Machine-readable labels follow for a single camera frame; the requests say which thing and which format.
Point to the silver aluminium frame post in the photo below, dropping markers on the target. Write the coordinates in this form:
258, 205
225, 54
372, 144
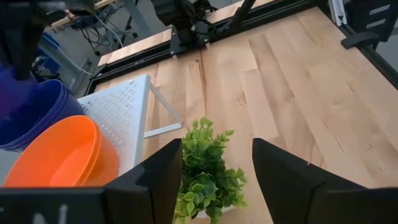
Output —
337, 11

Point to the white plant pot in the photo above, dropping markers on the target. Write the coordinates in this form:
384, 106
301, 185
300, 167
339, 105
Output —
203, 214

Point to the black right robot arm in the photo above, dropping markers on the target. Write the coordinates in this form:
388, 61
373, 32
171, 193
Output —
183, 18

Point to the blue object under desk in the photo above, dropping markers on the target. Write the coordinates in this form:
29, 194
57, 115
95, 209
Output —
49, 56

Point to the green artificial plant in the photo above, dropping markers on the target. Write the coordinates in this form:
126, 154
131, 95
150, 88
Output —
202, 174

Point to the light wooden desk board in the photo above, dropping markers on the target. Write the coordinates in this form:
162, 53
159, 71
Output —
77, 14

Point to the purple plastic bowl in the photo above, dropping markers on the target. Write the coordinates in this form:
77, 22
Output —
12, 96
53, 109

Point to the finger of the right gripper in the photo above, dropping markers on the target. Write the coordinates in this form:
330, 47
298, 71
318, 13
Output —
23, 46

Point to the orange plastic bowl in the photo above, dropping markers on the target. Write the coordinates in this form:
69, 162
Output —
62, 155
109, 161

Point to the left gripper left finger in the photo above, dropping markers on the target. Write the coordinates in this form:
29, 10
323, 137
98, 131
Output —
149, 193

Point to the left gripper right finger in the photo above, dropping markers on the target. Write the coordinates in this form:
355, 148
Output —
286, 186

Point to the grey desk leg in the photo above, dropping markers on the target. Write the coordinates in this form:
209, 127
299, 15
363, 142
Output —
136, 17

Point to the white side table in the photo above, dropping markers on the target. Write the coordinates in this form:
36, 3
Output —
121, 115

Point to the black table frame rail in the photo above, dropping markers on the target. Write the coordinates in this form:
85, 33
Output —
373, 59

